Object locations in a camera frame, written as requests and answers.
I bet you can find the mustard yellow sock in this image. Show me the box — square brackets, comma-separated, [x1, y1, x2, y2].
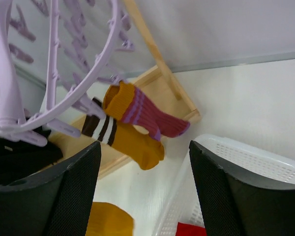
[82, 97, 165, 171]

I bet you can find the mustard sock brown cuff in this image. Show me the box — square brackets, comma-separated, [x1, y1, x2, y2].
[86, 202, 134, 236]

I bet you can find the white plastic basket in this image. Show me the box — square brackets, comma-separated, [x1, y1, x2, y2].
[153, 134, 295, 236]

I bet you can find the purple round clip hanger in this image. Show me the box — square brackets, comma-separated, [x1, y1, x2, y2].
[0, 0, 129, 147]

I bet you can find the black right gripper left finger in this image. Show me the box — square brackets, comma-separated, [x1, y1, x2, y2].
[0, 141, 101, 236]

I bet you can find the red sock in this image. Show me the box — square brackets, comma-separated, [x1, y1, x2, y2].
[175, 222, 207, 236]

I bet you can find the maroon purple striped sock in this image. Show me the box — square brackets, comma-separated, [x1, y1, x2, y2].
[102, 82, 190, 141]

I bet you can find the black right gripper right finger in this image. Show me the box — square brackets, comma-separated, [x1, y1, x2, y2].
[189, 141, 295, 236]

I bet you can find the black garment on hanger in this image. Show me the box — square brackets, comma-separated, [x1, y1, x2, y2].
[0, 138, 63, 185]

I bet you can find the wooden clothes rack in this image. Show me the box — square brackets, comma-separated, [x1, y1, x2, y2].
[49, 0, 201, 179]

